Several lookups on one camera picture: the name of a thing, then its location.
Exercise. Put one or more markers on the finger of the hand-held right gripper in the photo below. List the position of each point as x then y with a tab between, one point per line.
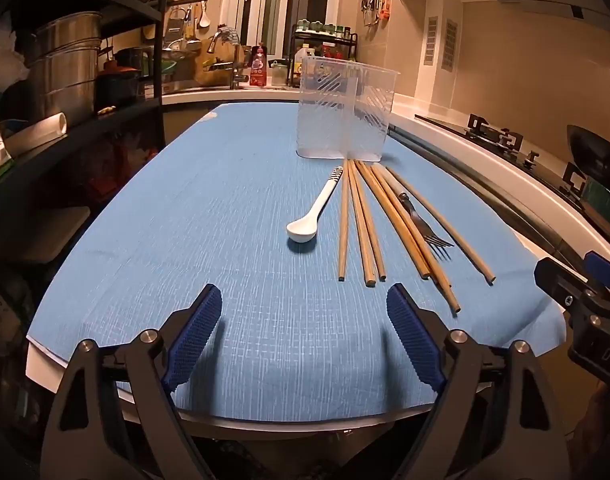
560	282
605	267

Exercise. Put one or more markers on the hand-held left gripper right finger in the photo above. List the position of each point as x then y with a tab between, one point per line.
415	340

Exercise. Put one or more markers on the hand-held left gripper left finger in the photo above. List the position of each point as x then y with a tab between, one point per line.
195	340

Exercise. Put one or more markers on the metal fork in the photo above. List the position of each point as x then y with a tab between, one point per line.
425	232

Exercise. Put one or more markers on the row of wooden chopsticks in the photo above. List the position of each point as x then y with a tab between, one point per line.
343	235

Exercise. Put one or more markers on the white ceramic spoon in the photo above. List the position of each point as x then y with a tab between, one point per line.
300	230

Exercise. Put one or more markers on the clear plastic measuring cup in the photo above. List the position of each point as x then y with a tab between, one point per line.
335	110

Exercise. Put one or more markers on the black frying pan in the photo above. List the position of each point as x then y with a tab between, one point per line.
595	145

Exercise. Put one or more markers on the blue woven table mat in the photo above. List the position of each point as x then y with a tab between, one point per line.
210	210

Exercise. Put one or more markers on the black gas stove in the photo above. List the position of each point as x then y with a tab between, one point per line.
495	135

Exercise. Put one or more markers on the ginger piece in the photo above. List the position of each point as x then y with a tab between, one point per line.
106	109

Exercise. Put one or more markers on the white paper roll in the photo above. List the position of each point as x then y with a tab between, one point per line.
40	132

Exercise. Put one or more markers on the dark pot with orange lid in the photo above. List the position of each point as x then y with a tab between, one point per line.
117	87

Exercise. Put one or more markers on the wooden cutting board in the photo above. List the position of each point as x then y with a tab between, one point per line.
205	67

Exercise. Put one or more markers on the chrome kitchen faucet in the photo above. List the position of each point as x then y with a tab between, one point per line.
233	70

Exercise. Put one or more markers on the red dish soap bottle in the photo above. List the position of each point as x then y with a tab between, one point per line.
257	70

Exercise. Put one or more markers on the glass jar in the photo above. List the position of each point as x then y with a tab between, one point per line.
279	74

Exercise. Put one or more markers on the black metal shelf rack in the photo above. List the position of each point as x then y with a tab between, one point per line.
157	60

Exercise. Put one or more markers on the stainless steel steamer pot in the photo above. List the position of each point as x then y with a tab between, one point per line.
65	70

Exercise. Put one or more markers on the yellow cooking oil bottle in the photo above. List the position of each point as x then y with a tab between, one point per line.
304	55

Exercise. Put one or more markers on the metal grater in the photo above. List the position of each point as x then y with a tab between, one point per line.
175	25

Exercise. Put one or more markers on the black spice rack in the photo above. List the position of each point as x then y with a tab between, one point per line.
325	35

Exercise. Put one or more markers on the white hanging ladle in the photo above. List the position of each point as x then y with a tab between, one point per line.
204	17

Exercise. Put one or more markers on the white framed window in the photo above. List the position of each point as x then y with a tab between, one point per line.
255	10

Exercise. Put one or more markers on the hanging kitchen tools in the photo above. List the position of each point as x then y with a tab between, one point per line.
375	2

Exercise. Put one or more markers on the wall vent grille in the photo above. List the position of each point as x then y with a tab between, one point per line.
431	40
450	43

